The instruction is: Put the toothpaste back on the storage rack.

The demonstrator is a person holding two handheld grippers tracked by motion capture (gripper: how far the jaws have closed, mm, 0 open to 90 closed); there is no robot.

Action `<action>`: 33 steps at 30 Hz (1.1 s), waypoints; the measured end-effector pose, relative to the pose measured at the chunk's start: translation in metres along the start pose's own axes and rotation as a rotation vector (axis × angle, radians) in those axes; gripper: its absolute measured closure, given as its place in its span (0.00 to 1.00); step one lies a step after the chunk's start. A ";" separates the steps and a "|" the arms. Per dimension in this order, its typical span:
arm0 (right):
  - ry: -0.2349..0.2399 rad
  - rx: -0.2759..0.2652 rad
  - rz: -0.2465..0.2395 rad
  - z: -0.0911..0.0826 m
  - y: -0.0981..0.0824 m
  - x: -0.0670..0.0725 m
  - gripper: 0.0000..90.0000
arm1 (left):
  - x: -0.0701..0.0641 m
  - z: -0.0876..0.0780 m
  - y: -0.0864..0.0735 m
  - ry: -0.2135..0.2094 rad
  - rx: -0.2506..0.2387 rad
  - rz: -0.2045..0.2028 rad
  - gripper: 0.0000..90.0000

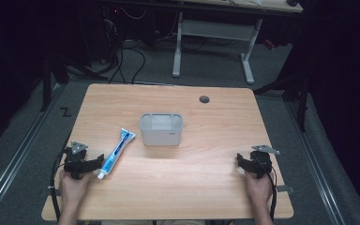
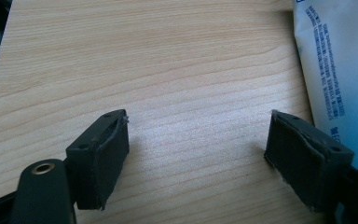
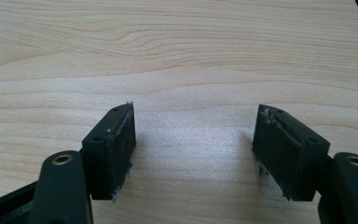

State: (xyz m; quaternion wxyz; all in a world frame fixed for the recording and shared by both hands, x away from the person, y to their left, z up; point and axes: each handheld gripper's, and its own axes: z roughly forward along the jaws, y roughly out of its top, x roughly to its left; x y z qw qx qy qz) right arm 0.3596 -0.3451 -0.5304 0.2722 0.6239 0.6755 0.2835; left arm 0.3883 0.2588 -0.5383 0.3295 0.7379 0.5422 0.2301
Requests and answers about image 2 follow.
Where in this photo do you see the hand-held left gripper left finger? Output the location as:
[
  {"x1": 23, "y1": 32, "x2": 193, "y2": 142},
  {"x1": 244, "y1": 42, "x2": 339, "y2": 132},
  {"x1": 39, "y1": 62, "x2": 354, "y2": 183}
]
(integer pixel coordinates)
[{"x1": 64, "y1": 108, "x2": 131, "y2": 212}]

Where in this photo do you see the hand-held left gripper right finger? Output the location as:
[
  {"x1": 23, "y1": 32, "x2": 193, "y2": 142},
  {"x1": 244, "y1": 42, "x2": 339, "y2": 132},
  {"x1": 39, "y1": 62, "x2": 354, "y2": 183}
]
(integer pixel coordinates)
[{"x1": 264, "y1": 109, "x2": 355, "y2": 214}]

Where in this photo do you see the white and blue toothpaste tube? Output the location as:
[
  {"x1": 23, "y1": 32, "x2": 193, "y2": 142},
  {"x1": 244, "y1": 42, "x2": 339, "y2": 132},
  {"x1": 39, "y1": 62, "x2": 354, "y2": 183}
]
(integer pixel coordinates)
[{"x1": 292, "y1": 0, "x2": 358, "y2": 171}]

